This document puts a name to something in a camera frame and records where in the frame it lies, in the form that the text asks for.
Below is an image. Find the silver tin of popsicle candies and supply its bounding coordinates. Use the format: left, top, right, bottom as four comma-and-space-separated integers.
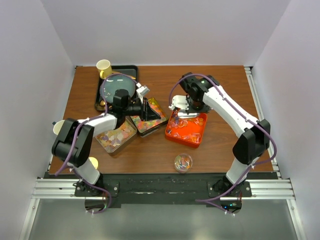
95, 119, 137, 156

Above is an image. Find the blue-grey plate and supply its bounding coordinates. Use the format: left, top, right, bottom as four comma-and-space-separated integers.
99, 75, 136, 104

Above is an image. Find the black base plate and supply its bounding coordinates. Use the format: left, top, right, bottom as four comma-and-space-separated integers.
73, 173, 252, 210

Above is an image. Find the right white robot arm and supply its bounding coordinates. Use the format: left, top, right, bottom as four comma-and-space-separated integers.
171, 72, 271, 197

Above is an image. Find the yellow mug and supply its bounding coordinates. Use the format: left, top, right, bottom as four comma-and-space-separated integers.
96, 59, 112, 80

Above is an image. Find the metal candy scoop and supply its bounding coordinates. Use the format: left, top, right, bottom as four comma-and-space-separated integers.
177, 111, 200, 119

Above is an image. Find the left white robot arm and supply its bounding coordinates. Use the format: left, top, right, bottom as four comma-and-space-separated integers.
51, 85, 161, 196

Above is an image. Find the dark green paper cup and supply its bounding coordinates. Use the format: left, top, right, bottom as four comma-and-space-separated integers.
52, 119, 65, 135

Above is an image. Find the gold tin of gummy candies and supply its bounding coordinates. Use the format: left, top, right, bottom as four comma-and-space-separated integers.
130, 97, 168, 137

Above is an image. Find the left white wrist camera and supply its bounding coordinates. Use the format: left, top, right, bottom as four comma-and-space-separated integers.
136, 83, 150, 102

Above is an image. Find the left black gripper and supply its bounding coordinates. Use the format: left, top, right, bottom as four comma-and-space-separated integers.
123, 97, 161, 122

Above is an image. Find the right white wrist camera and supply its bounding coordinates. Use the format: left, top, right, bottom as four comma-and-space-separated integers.
168, 95, 189, 111

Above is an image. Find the black serving tray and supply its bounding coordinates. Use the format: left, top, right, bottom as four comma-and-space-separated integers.
94, 65, 139, 112

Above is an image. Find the orange box of lollipops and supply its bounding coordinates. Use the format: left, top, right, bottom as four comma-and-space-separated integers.
164, 110, 207, 149

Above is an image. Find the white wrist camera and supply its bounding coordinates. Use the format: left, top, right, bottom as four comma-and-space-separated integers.
136, 83, 150, 102
168, 95, 189, 111

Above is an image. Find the clear plastic jar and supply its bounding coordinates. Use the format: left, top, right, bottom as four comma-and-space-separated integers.
174, 153, 193, 173

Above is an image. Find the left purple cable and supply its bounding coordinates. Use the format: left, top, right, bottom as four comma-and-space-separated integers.
54, 73, 141, 215

